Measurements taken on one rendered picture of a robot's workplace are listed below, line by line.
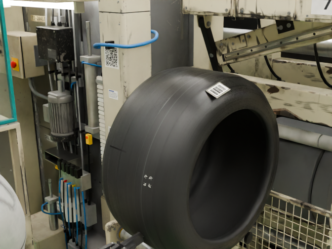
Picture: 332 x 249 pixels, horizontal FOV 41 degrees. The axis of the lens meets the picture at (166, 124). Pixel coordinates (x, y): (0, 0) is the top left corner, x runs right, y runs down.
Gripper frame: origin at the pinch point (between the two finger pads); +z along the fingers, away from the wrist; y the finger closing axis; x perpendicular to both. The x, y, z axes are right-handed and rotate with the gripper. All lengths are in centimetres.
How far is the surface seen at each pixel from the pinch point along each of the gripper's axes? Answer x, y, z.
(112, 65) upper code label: -41, 32, 27
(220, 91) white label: -38.3, -11.9, 28.8
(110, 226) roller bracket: 11.0, 24.7, 9.8
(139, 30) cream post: -51, 27, 36
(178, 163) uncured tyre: -24.7, -12.0, 10.0
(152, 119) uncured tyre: -33.6, -1.1, 12.6
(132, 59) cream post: -43, 27, 31
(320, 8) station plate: -56, -27, 55
